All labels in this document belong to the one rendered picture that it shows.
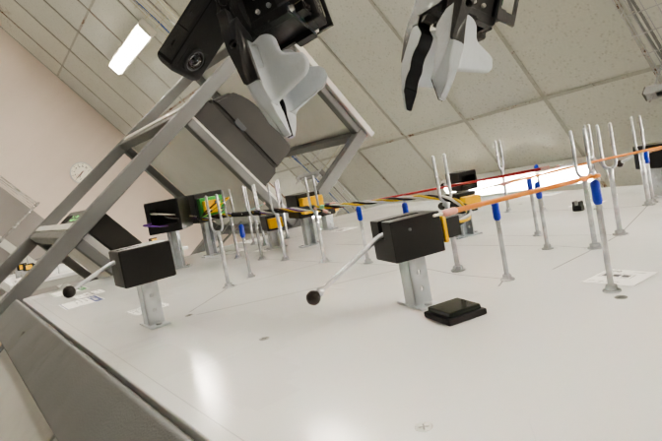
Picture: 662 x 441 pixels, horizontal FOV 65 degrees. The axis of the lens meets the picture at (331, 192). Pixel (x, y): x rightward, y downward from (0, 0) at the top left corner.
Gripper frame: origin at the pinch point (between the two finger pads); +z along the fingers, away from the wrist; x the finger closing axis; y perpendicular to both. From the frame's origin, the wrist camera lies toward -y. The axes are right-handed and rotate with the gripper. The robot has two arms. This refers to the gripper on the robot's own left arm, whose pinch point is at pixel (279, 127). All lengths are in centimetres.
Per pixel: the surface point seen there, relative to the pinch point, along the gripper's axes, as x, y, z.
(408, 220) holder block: 8.1, 6.2, 10.9
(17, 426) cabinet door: 5, -49, 17
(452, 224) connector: 12.7, 9.1, 12.2
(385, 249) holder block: 8.4, 3.0, 12.6
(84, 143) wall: 449, -502, -338
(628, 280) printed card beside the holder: 15.5, 21.8, 22.3
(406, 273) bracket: 10.4, 3.6, 15.3
